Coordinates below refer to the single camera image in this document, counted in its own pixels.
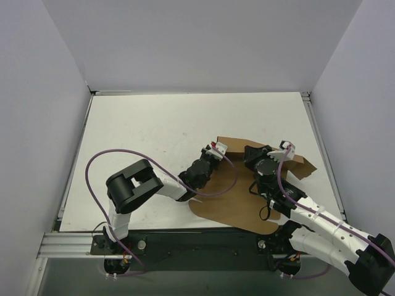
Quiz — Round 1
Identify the brown cardboard box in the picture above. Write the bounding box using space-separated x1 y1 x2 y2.
188 136 317 235

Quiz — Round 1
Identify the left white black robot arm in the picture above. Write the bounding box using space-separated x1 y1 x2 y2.
104 142 228 254

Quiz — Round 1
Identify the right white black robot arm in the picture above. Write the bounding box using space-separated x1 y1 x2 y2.
243 142 394 295

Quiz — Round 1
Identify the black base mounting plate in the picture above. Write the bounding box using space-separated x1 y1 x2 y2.
90 228 301 272

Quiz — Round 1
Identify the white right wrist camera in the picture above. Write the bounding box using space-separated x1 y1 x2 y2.
267 141 295 162

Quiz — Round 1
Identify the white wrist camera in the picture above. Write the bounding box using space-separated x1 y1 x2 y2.
206 142 228 158
267 141 295 162

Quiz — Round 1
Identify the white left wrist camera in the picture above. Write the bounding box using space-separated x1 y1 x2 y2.
206 142 228 158

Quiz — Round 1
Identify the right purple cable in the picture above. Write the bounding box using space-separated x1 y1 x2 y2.
276 146 395 296

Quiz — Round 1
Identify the purple cable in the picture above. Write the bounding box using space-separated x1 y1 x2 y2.
85 144 238 277
276 146 395 296

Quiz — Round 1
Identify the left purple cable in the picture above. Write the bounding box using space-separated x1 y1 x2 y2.
85 144 238 277

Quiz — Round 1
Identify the aluminium frame rail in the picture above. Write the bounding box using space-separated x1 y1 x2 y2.
37 232 92 258

